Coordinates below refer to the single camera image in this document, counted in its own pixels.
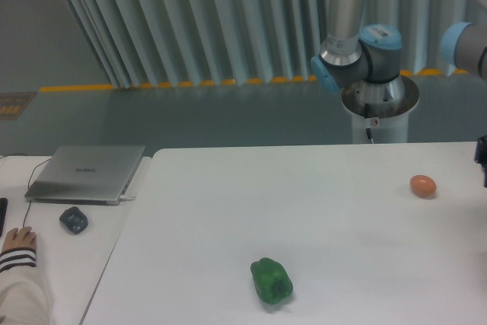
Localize silver closed laptop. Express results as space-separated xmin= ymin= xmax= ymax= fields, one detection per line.
xmin=25 ymin=145 xmax=145 ymax=206

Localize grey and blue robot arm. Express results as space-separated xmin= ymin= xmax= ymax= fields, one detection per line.
xmin=310 ymin=0 xmax=486 ymax=144

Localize black phone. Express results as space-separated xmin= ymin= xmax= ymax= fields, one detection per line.
xmin=0 ymin=197 xmax=8 ymax=237

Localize person's hand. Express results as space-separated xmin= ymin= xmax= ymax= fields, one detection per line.
xmin=1 ymin=226 xmax=37 ymax=253

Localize brown egg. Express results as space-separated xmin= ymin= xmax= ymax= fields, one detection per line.
xmin=409 ymin=175 xmax=437 ymax=197

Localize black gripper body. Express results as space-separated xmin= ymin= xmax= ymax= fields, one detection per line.
xmin=474 ymin=135 xmax=487 ymax=187

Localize white striped sleeve forearm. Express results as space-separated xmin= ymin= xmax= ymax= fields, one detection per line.
xmin=1 ymin=247 xmax=50 ymax=324

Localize white usb plug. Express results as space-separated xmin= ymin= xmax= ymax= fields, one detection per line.
xmin=120 ymin=196 xmax=135 ymax=202

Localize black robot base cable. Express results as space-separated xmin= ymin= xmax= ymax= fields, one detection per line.
xmin=363 ymin=102 xmax=375 ymax=145

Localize green bell pepper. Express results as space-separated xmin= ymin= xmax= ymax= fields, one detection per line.
xmin=250 ymin=257 xmax=294 ymax=305

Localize black mouse cable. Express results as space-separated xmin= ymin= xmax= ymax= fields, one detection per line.
xmin=0 ymin=153 xmax=53 ymax=228

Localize dark grey small tray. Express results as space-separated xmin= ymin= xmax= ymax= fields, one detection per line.
xmin=59 ymin=206 xmax=89 ymax=234

